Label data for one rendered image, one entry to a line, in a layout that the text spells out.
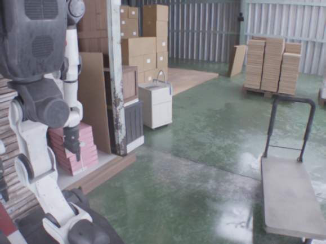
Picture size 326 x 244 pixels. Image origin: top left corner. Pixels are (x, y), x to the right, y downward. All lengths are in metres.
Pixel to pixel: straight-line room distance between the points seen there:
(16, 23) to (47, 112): 0.31
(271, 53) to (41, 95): 4.32
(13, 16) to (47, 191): 0.86
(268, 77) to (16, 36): 4.47
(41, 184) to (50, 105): 0.55
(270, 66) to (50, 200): 4.33
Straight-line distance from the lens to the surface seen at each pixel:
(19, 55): 0.85
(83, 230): 1.19
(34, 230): 1.54
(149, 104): 2.77
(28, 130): 1.11
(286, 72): 4.77
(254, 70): 4.83
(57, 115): 0.89
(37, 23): 0.85
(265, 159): 2.09
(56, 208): 1.31
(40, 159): 1.22
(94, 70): 2.05
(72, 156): 1.95
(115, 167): 2.10
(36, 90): 0.92
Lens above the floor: 1.22
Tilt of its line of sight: 23 degrees down
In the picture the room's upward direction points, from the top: straight up
